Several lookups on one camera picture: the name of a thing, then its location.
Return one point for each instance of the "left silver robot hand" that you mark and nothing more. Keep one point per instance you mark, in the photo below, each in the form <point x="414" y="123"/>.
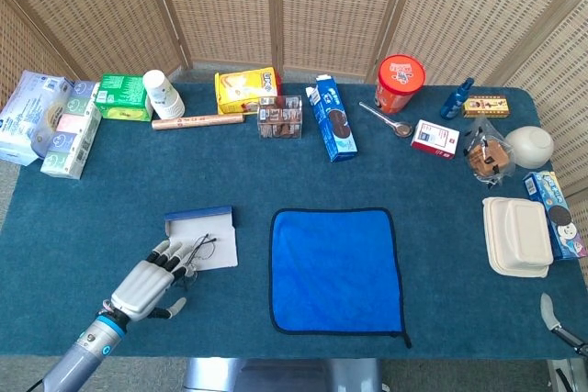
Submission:
<point x="140" y="288"/>

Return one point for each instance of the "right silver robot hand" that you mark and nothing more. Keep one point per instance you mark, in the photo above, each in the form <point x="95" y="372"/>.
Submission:
<point x="549" y="311"/>

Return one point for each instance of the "black wire eyeglasses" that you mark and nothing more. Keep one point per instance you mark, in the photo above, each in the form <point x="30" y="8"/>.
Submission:
<point x="207" y="252"/>

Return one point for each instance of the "blue glasses case white lining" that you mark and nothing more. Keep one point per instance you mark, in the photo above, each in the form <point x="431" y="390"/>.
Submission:
<point x="222" y="249"/>

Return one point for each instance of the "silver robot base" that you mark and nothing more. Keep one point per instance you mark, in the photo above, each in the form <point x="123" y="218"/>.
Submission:
<point x="285" y="376"/>

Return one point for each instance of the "blue cleaning cloth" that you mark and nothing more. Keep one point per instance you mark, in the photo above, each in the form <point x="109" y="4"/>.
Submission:
<point x="335" y="272"/>

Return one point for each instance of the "beige lunch container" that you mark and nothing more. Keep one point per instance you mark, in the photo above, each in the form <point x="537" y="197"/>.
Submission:
<point x="516" y="236"/>

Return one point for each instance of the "blue cartoon cookie box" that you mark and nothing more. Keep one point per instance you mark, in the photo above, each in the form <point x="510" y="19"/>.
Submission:
<point x="558" y="215"/>

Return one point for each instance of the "teal table cloth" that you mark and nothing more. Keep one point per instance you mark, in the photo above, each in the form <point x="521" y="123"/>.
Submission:
<point x="239" y="171"/>

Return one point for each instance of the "pastel tissue multipack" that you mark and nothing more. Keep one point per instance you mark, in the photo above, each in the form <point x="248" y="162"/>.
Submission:
<point x="69" y="144"/>

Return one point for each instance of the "white bowl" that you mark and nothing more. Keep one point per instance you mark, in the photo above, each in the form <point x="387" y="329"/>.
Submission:
<point x="530" y="146"/>

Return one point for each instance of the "clear bag of cookies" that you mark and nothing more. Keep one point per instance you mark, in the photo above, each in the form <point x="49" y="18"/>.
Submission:
<point x="489" y="155"/>

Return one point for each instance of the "wooden rolling pin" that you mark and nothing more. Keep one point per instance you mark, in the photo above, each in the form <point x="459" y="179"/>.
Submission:
<point x="197" y="121"/>

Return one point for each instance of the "green tissue pack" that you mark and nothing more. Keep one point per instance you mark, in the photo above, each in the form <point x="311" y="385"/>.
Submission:
<point x="121" y="96"/>

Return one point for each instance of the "white paper cup stack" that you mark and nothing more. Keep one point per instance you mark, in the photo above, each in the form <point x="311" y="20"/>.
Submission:
<point x="163" y="96"/>

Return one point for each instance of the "pale blue wipes pack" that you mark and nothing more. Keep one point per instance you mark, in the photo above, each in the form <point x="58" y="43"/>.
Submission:
<point x="27" y="116"/>

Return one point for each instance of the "red and white box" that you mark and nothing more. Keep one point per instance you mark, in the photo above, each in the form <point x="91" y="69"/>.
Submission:
<point x="434" y="138"/>

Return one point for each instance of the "small yellow brown box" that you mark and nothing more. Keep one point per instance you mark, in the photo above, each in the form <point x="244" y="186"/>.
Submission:
<point x="486" y="106"/>

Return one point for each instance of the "clear box of cookies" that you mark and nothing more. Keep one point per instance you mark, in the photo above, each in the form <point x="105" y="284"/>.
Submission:
<point x="279" y="117"/>

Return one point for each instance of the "yellow cracker box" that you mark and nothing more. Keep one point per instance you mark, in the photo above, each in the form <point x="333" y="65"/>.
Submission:
<point x="245" y="89"/>

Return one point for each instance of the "blue spray bottle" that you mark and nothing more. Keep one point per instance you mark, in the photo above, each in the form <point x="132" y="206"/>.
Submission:
<point x="455" y="100"/>

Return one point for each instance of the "metal spoon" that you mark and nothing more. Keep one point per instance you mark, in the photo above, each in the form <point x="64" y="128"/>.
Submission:
<point x="403" y="129"/>

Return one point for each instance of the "long blue cookie box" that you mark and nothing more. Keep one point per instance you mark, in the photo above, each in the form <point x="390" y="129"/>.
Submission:
<point x="333" y="121"/>

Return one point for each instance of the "orange tub red lid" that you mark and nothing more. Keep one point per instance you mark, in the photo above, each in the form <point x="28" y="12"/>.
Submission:
<point x="399" y="82"/>

